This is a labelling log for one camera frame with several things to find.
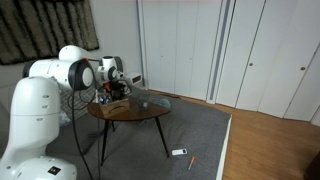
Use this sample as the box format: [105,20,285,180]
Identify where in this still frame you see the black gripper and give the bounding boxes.
[103,79,130,102]

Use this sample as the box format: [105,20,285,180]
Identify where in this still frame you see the brown cardboard box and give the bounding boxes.
[97,92,131,118]

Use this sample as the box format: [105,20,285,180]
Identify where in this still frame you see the oval wooden table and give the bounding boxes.
[87,94,172,166]

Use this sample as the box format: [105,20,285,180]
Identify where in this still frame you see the clear glass cup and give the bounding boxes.
[137,95,151,110]

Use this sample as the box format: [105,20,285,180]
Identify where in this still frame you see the grey plaid pillow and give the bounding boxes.
[59,86,98,119]

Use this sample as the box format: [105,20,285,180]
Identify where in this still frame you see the teal crumpled cloth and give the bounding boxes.
[148,94,173,110]

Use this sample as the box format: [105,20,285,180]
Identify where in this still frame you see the white bifold closet door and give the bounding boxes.
[174,0,215,101]
[142,0,178,94]
[258,0,320,123]
[215,0,301,113]

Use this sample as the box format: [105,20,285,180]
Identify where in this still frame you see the white remote control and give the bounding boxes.
[171,148,188,157]

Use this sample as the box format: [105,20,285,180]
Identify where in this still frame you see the orange and white marker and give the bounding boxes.
[187,156,196,171]

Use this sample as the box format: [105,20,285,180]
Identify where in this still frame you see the black storage bench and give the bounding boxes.
[304,151,320,180]

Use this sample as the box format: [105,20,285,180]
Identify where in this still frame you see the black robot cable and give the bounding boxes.
[67,58,102,180]

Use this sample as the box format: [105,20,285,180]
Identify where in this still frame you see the shaggy dark wall hanging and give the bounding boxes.
[0,0,100,66]

